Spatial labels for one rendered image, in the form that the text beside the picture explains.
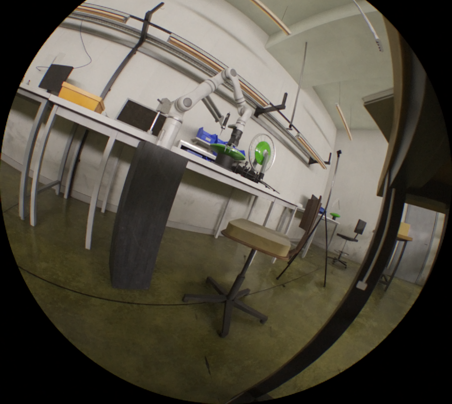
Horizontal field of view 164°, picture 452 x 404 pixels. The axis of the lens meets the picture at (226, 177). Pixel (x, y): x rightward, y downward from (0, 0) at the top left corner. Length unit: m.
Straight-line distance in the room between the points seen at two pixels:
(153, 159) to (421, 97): 0.79
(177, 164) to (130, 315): 0.84
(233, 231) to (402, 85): 0.79
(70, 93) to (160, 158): 0.84
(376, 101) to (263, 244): 0.70
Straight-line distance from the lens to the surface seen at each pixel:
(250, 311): 1.16
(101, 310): 0.96
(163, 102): 1.11
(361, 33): 3.27
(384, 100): 0.29
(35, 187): 1.36
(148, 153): 0.74
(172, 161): 0.77
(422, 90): 0.15
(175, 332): 0.95
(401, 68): 0.19
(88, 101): 1.21
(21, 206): 1.51
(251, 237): 0.79
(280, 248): 0.79
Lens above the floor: 0.78
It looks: 3 degrees up
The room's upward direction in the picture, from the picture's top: 20 degrees clockwise
